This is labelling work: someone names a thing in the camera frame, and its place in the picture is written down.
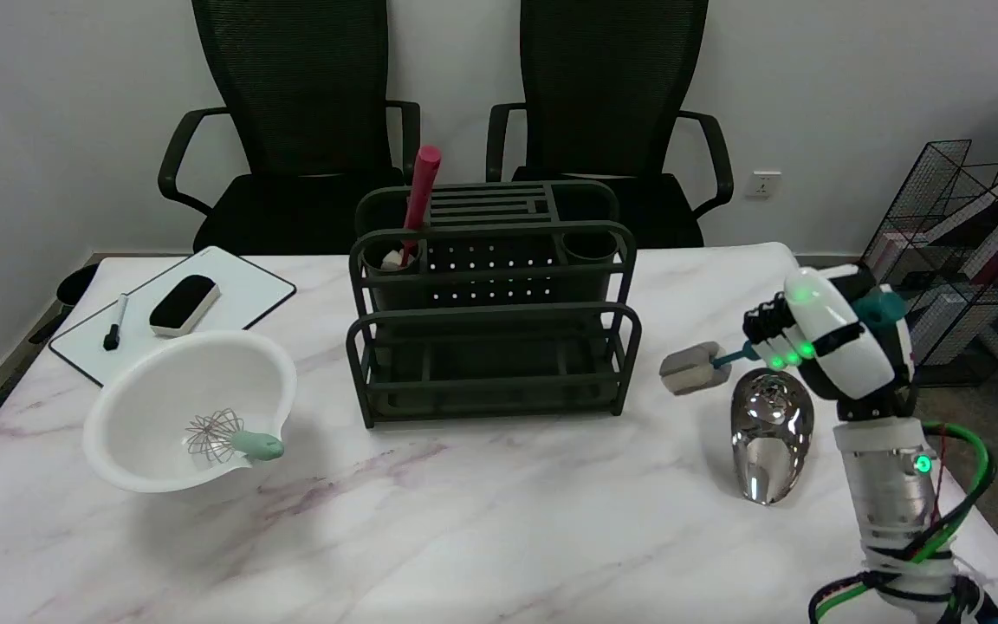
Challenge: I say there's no shiny metal scoop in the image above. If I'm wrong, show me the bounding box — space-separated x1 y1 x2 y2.
730 367 815 506

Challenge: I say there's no blue sponge bottle brush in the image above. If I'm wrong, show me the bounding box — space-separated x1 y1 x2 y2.
660 289 908 397

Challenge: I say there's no white mixing bowl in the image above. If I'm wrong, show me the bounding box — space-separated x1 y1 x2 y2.
82 329 298 495

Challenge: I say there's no green handled wire whisk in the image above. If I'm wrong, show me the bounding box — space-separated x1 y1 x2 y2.
185 409 286 465

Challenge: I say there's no red handled bottle brush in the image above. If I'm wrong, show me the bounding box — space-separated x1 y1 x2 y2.
380 145 443 270

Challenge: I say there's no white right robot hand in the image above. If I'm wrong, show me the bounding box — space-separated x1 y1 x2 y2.
742 264 915 402

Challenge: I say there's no black wire book rack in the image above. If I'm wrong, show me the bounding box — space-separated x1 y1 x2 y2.
859 140 998 389

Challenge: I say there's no black whiteboard eraser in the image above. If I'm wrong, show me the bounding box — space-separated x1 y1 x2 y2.
149 275 221 338

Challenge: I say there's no small white whiteboard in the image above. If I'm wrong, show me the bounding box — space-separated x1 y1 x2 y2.
49 246 297 387

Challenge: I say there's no dark green kitchen storage rack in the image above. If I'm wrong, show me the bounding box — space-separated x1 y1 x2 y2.
347 180 642 429

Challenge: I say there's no black mesh office chair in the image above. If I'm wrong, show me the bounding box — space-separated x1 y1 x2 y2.
159 0 422 255
486 0 735 250

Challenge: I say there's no black whiteboard marker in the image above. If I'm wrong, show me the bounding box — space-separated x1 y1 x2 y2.
103 294 130 352

